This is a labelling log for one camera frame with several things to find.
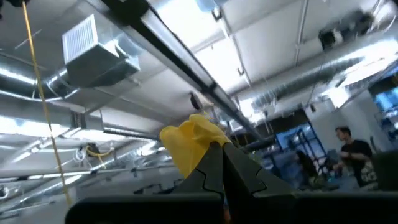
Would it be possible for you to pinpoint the long ceiling light bar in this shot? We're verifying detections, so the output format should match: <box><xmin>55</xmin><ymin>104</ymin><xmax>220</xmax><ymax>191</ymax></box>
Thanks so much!
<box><xmin>102</xmin><ymin>0</ymin><xmax>265</xmax><ymax>141</ymax></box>

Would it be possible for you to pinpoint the silver ventilation duct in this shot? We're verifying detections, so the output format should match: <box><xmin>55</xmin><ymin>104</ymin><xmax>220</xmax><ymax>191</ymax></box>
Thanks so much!
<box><xmin>0</xmin><ymin>58</ymin><xmax>159</xmax><ymax>141</ymax></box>

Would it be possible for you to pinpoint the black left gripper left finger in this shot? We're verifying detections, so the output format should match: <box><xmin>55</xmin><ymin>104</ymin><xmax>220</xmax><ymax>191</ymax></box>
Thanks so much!
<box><xmin>172</xmin><ymin>141</ymin><xmax>225</xmax><ymax>200</ymax></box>

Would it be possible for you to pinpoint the yellow hanging cord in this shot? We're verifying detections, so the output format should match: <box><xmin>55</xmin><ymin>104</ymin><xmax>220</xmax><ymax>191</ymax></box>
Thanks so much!
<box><xmin>20</xmin><ymin>0</ymin><xmax>73</xmax><ymax>207</ymax></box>

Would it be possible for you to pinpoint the blue storage rack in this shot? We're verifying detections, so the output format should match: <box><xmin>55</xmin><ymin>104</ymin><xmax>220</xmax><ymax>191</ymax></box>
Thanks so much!
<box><xmin>275</xmin><ymin>123</ymin><xmax>328</xmax><ymax>166</ymax></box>

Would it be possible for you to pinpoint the silver flexible duct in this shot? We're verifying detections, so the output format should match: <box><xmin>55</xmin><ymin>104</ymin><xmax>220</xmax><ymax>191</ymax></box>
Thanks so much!
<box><xmin>251</xmin><ymin>55</ymin><xmax>365</xmax><ymax>110</ymax></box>

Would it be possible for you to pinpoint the yellow tulip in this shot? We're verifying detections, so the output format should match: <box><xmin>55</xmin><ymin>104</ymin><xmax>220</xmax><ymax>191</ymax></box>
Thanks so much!
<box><xmin>159</xmin><ymin>113</ymin><xmax>233</xmax><ymax>179</ymax></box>

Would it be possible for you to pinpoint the metal air vent box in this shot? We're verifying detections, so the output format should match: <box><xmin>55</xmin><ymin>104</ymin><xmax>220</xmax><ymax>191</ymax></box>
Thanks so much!
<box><xmin>61</xmin><ymin>14</ymin><xmax>141</xmax><ymax>88</ymax></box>

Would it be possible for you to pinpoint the person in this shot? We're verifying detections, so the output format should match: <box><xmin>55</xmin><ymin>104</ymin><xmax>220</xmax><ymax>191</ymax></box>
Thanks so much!
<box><xmin>334</xmin><ymin>126</ymin><xmax>374</xmax><ymax>188</ymax></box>

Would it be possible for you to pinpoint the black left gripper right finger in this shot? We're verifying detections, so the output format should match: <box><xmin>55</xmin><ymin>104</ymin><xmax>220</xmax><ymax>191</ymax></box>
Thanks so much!
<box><xmin>223</xmin><ymin>142</ymin><xmax>298</xmax><ymax>224</ymax></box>

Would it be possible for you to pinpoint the black ceiling cord reel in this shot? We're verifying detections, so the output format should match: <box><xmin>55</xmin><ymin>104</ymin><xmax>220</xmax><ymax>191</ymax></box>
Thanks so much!
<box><xmin>73</xmin><ymin>142</ymin><xmax>113</xmax><ymax>166</ymax></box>
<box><xmin>318</xmin><ymin>27</ymin><xmax>343</xmax><ymax>51</ymax></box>

